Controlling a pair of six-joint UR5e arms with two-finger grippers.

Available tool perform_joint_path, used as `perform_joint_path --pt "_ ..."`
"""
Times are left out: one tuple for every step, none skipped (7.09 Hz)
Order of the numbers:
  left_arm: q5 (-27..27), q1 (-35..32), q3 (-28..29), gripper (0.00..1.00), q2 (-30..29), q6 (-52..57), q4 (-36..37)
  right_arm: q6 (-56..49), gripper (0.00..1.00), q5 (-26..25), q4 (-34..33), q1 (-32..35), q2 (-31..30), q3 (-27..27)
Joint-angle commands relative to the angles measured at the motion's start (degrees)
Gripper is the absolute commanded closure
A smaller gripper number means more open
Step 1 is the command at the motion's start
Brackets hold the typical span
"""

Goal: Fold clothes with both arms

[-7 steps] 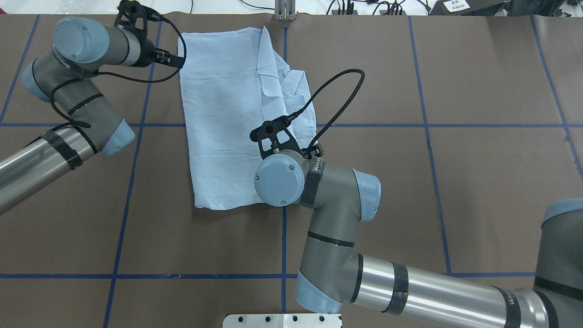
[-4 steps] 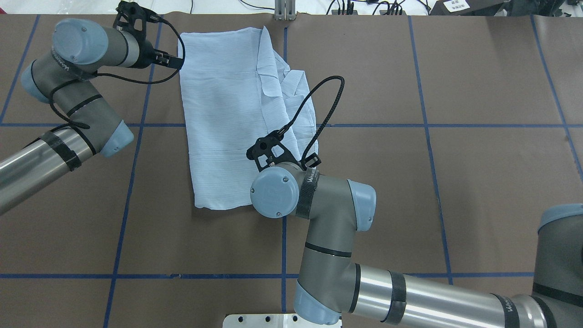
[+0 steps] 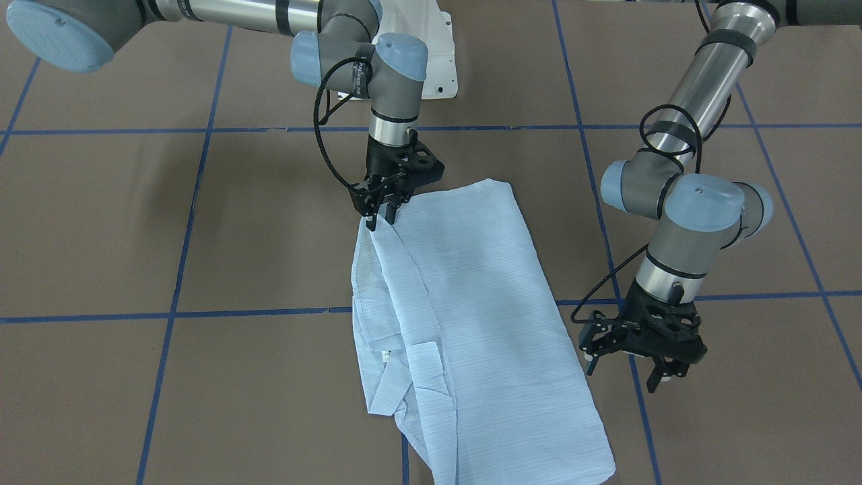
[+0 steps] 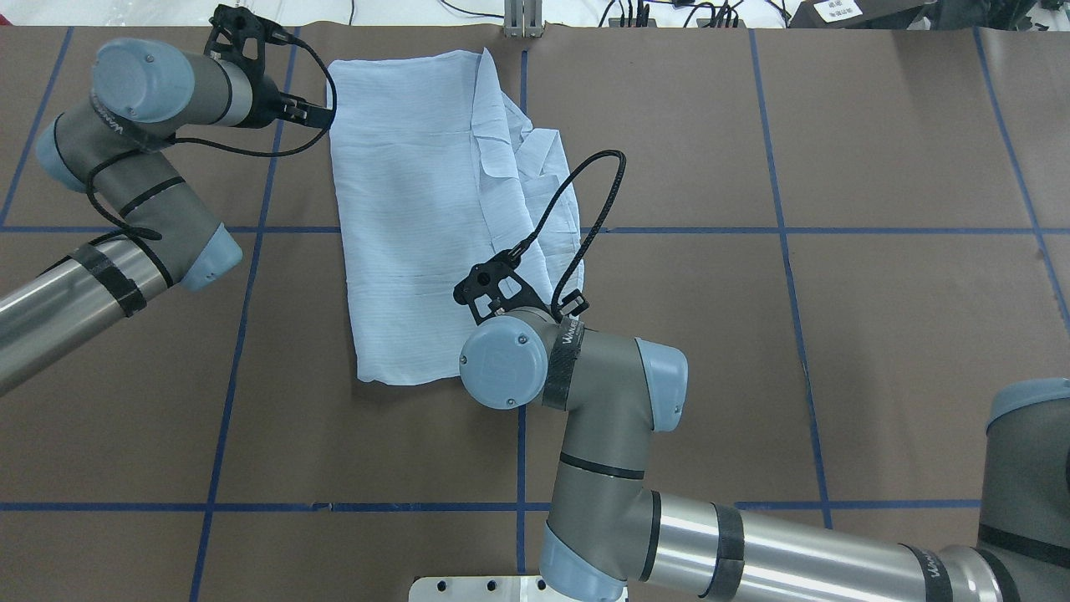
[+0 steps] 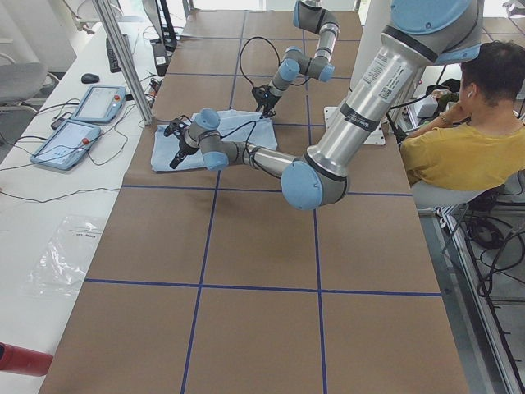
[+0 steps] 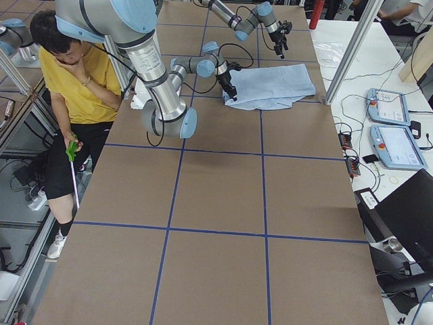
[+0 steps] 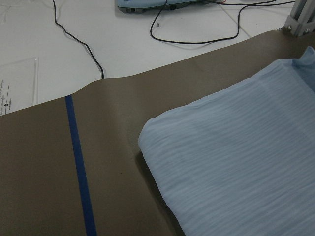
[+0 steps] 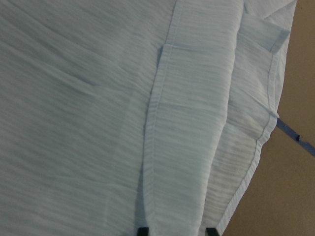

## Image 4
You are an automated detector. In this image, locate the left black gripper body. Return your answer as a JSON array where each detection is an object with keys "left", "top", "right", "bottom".
[{"left": 243, "top": 74, "right": 335, "bottom": 130}]

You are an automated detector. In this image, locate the light blue button shirt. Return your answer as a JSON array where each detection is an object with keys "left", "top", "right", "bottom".
[{"left": 328, "top": 49, "right": 580, "bottom": 386}]

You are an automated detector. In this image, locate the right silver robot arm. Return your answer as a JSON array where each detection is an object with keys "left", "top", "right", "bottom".
[{"left": 457, "top": 306, "right": 1067, "bottom": 601}]

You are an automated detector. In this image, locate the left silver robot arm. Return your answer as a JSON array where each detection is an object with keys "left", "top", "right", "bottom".
[{"left": 3, "top": 38, "right": 338, "bottom": 393}]

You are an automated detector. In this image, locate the left orange grey hub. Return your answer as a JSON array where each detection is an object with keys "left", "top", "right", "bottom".
[{"left": 599, "top": 1, "right": 656, "bottom": 29}]

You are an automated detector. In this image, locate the orange grey hub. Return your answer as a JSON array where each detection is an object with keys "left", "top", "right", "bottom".
[
  {"left": 688, "top": 1, "right": 746, "bottom": 29},
  {"left": 599, "top": 1, "right": 656, "bottom": 29}
]

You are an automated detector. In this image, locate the right orange grey hub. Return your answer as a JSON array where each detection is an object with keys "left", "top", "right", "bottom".
[{"left": 688, "top": 1, "right": 746, "bottom": 29}]

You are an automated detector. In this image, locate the black box with label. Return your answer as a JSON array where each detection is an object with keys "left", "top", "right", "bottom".
[{"left": 788, "top": 1, "right": 939, "bottom": 30}]

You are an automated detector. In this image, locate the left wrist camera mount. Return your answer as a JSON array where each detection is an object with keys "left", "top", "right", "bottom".
[{"left": 203, "top": 4, "right": 299, "bottom": 76}]

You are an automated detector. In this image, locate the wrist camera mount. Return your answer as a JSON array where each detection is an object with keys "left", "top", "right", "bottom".
[
  {"left": 452, "top": 251, "right": 550, "bottom": 325},
  {"left": 203, "top": 4, "right": 299, "bottom": 76}
]

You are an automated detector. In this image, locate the aluminium frame post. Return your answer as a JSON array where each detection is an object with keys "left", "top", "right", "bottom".
[{"left": 503, "top": 0, "right": 545, "bottom": 38}]

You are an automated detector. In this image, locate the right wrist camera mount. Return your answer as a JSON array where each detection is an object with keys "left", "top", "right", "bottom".
[{"left": 452, "top": 251, "right": 550, "bottom": 325}]

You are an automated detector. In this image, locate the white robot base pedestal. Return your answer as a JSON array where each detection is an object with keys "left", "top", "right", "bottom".
[{"left": 407, "top": 575, "right": 559, "bottom": 601}]

